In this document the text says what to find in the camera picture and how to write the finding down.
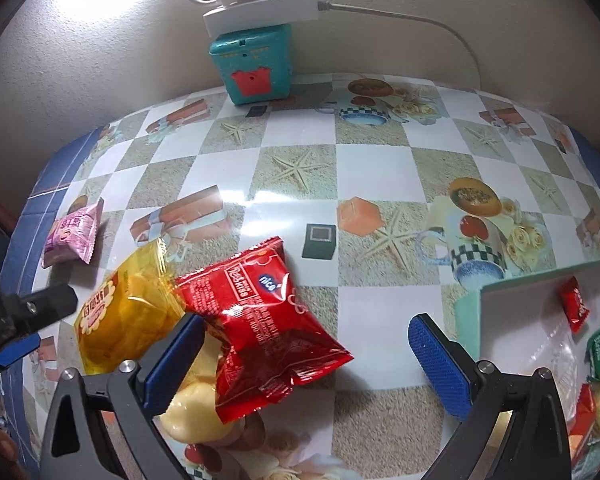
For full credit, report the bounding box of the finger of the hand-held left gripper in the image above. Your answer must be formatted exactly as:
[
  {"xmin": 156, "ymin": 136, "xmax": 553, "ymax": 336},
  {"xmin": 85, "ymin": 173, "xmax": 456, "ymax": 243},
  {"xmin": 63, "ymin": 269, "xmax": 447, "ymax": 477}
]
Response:
[
  {"xmin": 14, "ymin": 284, "xmax": 79, "ymax": 334},
  {"xmin": 0, "ymin": 334, "xmax": 42, "ymax": 370}
]

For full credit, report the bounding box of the orange snack packet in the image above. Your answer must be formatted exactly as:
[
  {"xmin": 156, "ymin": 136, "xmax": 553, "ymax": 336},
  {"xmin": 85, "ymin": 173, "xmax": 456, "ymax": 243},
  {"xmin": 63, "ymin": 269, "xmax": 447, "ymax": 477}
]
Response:
[{"xmin": 567, "ymin": 382, "xmax": 600, "ymax": 463}]

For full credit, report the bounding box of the pink snack packet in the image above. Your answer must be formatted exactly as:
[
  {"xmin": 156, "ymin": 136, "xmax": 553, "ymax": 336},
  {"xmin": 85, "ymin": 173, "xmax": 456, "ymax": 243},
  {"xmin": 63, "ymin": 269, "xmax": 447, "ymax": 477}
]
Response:
[{"xmin": 41, "ymin": 197, "xmax": 105, "ymax": 268}]

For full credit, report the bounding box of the white bun in clear packet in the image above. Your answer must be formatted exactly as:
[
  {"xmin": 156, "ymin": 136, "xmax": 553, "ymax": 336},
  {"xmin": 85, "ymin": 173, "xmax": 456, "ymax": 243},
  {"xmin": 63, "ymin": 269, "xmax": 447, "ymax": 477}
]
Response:
[{"xmin": 157, "ymin": 330, "xmax": 246, "ymax": 446}]

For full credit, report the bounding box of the large red snack packet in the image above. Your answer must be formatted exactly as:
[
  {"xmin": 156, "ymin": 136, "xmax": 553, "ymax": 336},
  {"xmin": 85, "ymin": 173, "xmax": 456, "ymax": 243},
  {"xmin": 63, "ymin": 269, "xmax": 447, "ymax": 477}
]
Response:
[{"xmin": 172, "ymin": 236, "xmax": 355, "ymax": 423}]

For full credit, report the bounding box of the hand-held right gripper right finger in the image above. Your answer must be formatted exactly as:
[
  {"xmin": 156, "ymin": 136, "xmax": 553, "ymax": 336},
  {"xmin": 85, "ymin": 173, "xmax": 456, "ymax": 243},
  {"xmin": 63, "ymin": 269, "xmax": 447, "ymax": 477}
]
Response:
[{"xmin": 407, "ymin": 312, "xmax": 573, "ymax": 480}]

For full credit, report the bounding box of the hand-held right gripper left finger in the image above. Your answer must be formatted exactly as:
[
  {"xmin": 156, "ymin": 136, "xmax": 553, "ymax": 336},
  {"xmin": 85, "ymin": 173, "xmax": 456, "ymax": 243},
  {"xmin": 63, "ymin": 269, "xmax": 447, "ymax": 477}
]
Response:
[{"xmin": 40, "ymin": 312, "xmax": 206, "ymax": 480}]

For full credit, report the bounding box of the small red candy packet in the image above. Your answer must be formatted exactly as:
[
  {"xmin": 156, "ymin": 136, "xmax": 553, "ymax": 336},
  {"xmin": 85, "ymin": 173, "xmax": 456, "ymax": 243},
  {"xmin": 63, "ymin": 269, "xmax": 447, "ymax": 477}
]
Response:
[{"xmin": 559, "ymin": 276, "xmax": 591, "ymax": 335}]

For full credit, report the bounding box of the white box with mint rim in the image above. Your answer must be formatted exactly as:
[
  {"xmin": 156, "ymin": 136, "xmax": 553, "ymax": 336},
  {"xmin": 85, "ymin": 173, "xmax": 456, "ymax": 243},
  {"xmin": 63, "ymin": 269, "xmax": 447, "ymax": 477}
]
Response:
[{"xmin": 455, "ymin": 260, "xmax": 600, "ymax": 480}]

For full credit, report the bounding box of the teal box with red label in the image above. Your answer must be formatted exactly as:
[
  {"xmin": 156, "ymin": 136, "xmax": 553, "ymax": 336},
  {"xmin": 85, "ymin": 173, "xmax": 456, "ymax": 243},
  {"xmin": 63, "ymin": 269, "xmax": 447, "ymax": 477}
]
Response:
[{"xmin": 208, "ymin": 24, "xmax": 295, "ymax": 107}]

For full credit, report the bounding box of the white cable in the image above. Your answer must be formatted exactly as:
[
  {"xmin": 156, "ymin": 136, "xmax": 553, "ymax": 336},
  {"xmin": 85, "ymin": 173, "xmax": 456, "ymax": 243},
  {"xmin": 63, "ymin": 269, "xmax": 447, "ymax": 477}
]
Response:
[{"xmin": 317, "ymin": 1, "xmax": 483, "ymax": 90}]

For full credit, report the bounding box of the yellow snack packet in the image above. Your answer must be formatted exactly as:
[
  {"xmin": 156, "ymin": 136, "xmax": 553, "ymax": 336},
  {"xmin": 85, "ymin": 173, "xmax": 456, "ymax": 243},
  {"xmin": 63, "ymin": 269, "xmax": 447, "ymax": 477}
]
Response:
[{"xmin": 75, "ymin": 240, "xmax": 188, "ymax": 376}]

